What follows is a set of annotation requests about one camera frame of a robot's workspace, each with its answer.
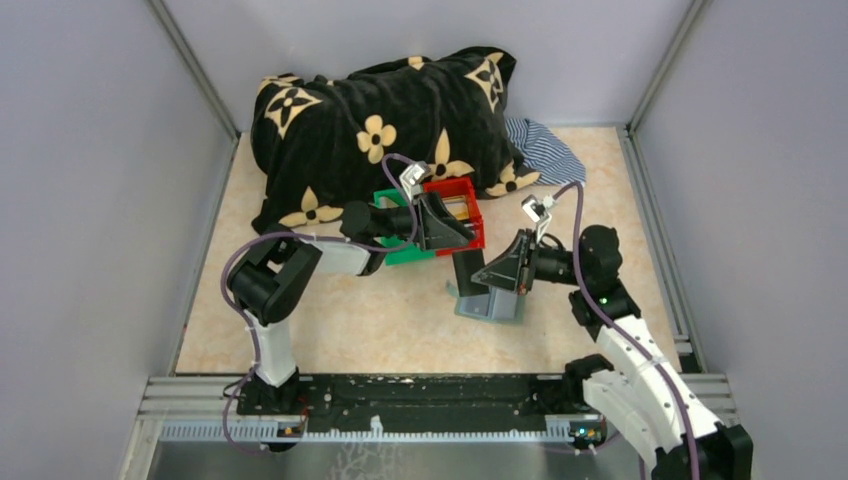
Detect black floral blanket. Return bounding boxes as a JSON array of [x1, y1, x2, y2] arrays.
[[250, 46, 540, 233]]

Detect sage green card holder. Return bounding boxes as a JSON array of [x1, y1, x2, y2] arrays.
[[445, 282, 525, 325]]

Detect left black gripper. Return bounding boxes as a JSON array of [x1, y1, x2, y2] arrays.
[[375, 190, 476, 252]]

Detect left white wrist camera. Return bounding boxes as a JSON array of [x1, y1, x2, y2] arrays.
[[399, 162, 430, 203]]

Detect red plastic bin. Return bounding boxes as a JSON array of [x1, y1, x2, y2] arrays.
[[423, 177, 486, 250]]

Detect green plastic bin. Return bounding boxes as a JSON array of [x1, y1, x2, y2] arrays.
[[373, 189, 436, 266]]

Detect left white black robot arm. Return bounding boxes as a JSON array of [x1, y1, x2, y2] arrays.
[[222, 192, 478, 414]]

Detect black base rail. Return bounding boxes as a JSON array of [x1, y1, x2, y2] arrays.
[[231, 373, 631, 439]]

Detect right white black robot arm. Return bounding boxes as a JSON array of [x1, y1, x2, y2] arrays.
[[469, 225, 754, 479]]

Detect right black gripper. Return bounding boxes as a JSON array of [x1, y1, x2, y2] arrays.
[[471, 228, 589, 295]]

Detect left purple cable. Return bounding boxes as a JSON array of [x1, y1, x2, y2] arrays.
[[219, 153, 421, 456]]

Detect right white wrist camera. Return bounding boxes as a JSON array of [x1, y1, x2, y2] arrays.
[[521, 195, 557, 242]]

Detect cards in red bin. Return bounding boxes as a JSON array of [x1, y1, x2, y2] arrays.
[[442, 195, 479, 222]]

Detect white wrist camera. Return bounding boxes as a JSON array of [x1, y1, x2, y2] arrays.
[[521, 195, 557, 242], [399, 162, 430, 203]]

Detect blue striped cloth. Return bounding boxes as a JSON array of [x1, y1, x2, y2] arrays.
[[505, 118, 587, 186]]

